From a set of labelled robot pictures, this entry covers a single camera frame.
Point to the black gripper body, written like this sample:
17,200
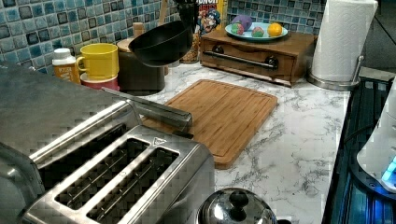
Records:
188,12

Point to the black bowl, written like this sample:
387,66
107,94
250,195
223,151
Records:
162,45

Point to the wooden cutting board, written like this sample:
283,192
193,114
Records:
225,117

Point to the cereal box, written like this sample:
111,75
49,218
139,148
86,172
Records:
212,15

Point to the glass jar with cereal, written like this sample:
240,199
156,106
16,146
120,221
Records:
192,55

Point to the toy strawberry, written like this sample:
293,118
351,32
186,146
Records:
257,32
237,28

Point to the purple toy eggplant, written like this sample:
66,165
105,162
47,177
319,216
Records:
244,20

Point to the light blue plate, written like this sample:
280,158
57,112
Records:
247,34

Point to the dark canister wooden lid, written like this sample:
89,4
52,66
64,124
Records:
135,77

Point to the toy orange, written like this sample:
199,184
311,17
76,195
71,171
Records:
274,29

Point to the yellow mug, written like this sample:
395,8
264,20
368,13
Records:
99,61

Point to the pink cup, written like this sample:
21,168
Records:
98,84

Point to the wooden drawer box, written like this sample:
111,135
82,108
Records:
282,60

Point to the orange bottle white cap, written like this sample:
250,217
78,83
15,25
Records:
64,65

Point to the paper towel roll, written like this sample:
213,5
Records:
341,38

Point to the metal paper towel holder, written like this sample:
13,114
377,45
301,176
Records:
338,85

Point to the stainless steel toaster oven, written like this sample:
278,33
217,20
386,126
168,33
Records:
49,127

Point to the stainless steel kettle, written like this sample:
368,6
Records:
236,206

